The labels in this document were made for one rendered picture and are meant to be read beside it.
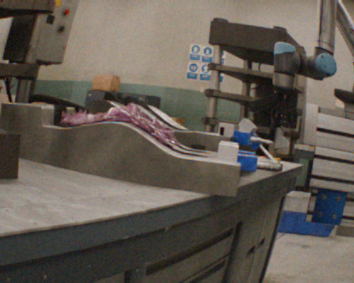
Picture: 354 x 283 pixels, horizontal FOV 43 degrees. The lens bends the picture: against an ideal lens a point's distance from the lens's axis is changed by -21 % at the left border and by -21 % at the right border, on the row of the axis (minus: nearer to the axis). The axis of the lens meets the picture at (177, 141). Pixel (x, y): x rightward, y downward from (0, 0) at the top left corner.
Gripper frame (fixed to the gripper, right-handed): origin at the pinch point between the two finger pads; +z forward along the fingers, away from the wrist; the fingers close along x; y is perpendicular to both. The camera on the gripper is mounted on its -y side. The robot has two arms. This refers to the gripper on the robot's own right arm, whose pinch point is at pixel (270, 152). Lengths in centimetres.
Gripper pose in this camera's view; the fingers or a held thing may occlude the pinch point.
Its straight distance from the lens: 159.1
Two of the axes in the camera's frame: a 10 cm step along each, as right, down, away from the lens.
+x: 3.8, 0.0, 9.2
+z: -1.4, 9.9, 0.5
